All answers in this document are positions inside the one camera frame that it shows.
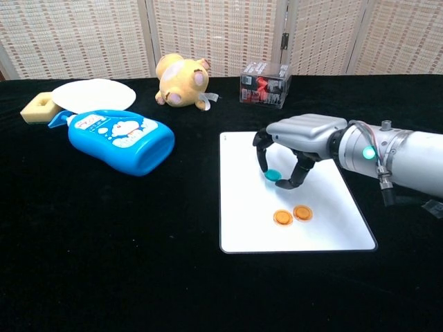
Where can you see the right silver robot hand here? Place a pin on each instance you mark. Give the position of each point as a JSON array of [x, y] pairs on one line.
[[308, 135]]

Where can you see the teal disc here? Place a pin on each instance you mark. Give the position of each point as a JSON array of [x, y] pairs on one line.
[[273, 175]]

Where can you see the orange disc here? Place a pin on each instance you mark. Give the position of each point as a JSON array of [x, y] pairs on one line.
[[302, 213], [282, 218]]

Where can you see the clear plastic box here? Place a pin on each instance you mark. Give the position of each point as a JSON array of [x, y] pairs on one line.
[[264, 90]]

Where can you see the white magnetic board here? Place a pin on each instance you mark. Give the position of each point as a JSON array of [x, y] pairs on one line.
[[242, 193]]

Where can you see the yellow plush bear toy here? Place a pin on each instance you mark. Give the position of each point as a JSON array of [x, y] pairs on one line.
[[181, 83]]

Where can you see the woven folding screen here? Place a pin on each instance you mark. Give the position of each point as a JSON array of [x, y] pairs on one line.
[[214, 34]]

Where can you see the blue pump bottle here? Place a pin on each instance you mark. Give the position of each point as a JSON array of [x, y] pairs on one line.
[[131, 145]]

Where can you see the white round plate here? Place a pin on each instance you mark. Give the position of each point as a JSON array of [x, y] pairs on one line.
[[93, 95]]

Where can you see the black tablecloth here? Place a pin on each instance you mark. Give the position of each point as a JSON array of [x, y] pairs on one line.
[[104, 242]]

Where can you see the yellow sponge with hole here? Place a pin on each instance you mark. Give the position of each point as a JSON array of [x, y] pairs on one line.
[[33, 112]]

